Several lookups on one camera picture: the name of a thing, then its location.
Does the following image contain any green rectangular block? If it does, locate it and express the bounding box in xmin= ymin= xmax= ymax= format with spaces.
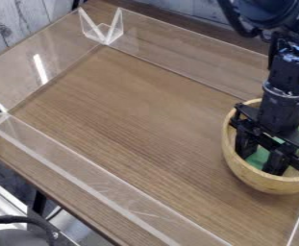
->
xmin=244 ymin=127 xmax=299 ymax=171

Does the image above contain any black cable loop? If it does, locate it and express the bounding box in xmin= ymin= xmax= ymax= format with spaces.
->
xmin=0 ymin=214 xmax=59 ymax=246

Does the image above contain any black metal base plate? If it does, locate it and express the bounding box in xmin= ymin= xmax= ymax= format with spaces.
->
xmin=25 ymin=217 xmax=80 ymax=246

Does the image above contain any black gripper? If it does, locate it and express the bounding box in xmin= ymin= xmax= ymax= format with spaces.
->
xmin=230 ymin=82 xmax=299 ymax=176

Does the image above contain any clear acrylic front wall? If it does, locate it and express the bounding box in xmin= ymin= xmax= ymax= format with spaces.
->
xmin=0 ymin=90 xmax=232 ymax=246

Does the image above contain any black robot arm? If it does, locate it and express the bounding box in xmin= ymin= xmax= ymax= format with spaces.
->
xmin=216 ymin=0 xmax=299 ymax=176

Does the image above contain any black table leg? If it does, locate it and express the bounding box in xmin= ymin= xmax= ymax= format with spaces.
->
xmin=32 ymin=191 xmax=48 ymax=215

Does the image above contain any clear acrylic corner bracket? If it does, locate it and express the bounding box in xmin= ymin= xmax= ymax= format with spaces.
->
xmin=79 ymin=8 xmax=123 ymax=45

